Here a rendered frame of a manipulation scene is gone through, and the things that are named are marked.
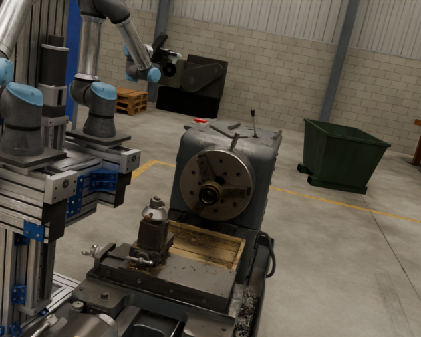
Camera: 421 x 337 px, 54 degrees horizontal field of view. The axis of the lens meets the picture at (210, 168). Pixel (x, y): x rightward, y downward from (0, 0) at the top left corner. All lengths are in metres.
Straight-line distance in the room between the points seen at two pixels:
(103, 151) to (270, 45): 9.92
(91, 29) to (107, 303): 1.26
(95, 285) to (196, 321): 0.32
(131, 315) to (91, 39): 1.27
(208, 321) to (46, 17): 1.29
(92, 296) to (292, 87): 10.66
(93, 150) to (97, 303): 0.91
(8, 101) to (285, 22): 10.49
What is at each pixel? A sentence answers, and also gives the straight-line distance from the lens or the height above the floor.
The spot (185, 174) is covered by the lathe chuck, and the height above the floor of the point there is 1.10.
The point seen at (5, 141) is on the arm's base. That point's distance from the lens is 1.59.
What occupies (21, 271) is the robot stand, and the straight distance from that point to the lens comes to 2.09.
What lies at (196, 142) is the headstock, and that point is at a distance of 1.92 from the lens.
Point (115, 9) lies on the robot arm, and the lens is 1.96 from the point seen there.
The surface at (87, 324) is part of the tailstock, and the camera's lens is 0.77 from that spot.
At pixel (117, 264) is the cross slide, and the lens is 1.31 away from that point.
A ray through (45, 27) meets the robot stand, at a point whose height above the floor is 1.59.
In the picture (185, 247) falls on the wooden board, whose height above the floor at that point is 0.89.
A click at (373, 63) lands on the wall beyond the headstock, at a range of 11.81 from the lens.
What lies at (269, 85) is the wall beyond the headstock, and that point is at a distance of 11.63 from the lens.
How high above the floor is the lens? 1.61
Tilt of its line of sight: 15 degrees down
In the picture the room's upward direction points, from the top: 11 degrees clockwise
